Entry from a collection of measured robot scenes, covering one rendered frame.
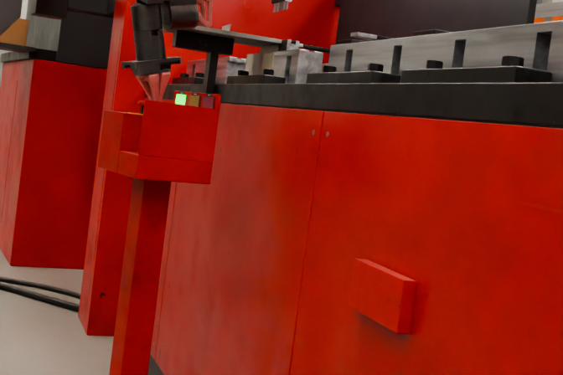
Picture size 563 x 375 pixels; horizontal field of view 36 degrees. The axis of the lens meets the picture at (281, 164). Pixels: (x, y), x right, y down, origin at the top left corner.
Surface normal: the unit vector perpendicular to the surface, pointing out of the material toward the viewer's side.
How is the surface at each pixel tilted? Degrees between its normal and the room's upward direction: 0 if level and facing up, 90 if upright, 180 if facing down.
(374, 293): 90
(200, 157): 90
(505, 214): 90
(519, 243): 90
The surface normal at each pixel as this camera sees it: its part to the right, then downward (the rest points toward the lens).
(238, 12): 0.34, 0.09
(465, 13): -0.93, -0.11
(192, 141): 0.54, 0.11
